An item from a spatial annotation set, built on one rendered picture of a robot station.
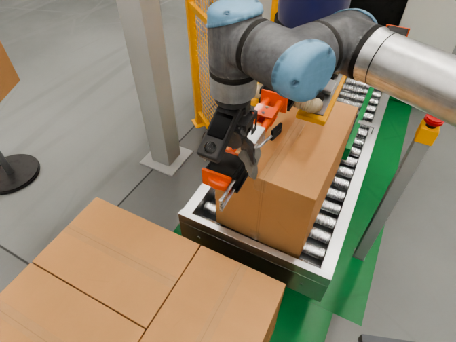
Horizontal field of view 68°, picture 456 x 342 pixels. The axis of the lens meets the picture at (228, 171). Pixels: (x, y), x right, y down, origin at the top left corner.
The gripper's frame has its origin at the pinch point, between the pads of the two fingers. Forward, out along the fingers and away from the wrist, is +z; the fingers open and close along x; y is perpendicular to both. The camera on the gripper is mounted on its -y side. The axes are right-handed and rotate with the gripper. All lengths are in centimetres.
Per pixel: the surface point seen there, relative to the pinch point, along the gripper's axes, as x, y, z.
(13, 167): 198, 35, 124
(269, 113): -0.8, 23.4, -1.2
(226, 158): 1.1, 1.6, -2.2
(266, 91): 3.5, 31.0, -2.4
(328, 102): -11, 54, 11
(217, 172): 0.9, -3.4, -2.2
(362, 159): -30, 97, 68
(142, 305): 28, -17, 73
